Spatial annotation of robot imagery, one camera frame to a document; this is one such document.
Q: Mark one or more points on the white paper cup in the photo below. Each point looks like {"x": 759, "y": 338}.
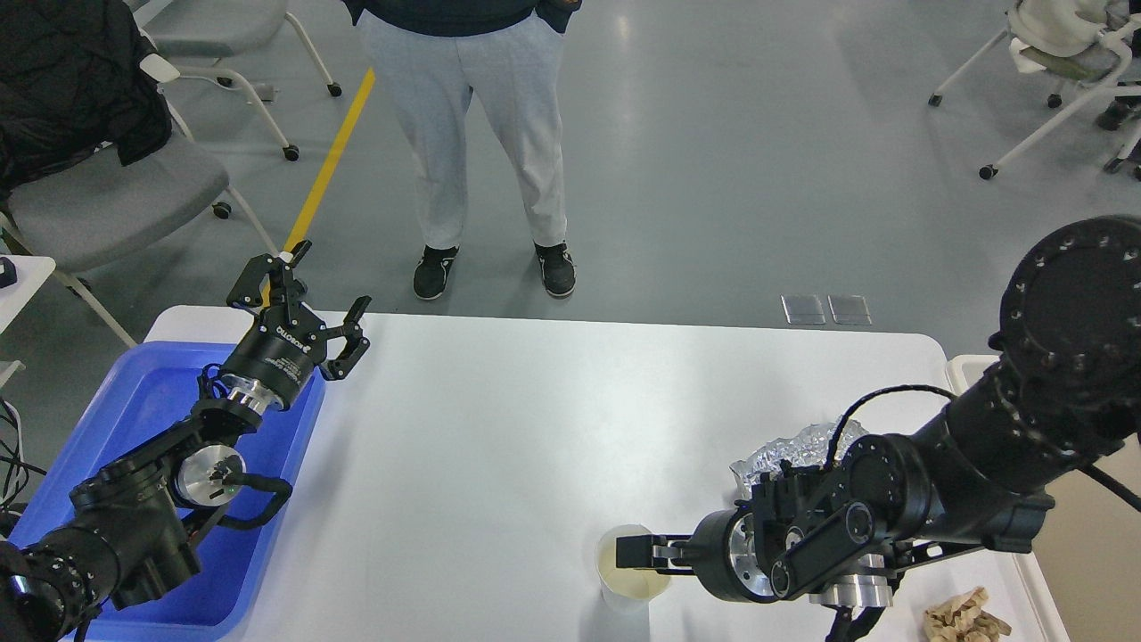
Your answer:
{"x": 625, "y": 590}

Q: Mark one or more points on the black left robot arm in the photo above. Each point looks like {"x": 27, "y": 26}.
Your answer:
{"x": 139, "y": 520}

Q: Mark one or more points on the black jacket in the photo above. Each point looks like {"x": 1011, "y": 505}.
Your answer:
{"x": 71, "y": 81}

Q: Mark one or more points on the left floor socket plate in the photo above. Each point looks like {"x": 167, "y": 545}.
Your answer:
{"x": 803, "y": 310}

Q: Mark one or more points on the blue plastic bin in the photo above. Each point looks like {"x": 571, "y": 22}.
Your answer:
{"x": 151, "y": 387}

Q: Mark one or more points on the white chair with clothes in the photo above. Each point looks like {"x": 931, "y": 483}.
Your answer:
{"x": 1085, "y": 45}

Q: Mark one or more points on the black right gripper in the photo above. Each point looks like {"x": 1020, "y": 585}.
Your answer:
{"x": 720, "y": 553}

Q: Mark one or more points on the white chair with grey seat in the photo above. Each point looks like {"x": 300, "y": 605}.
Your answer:
{"x": 218, "y": 30}

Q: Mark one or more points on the crumpled aluminium foil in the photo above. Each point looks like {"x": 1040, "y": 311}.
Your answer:
{"x": 807, "y": 448}

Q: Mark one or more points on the floor socket plate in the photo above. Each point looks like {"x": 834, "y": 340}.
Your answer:
{"x": 850, "y": 310}
{"x": 803, "y": 310}

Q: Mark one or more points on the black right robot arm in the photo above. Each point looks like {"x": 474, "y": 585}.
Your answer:
{"x": 1064, "y": 392}

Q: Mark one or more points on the white side table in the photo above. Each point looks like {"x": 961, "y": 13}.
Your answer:
{"x": 22, "y": 277}

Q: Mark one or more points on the beige plastic bin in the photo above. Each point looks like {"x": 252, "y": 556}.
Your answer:
{"x": 1088, "y": 561}

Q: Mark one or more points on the right floor socket plate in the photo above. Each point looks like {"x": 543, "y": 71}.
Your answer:
{"x": 850, "y": 310}

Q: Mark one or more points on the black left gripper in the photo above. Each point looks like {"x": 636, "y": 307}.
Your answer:
{"x": 275, "y": 359}

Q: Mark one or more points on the grey office chair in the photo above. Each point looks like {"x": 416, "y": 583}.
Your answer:
{"x": 98, "y": 210}

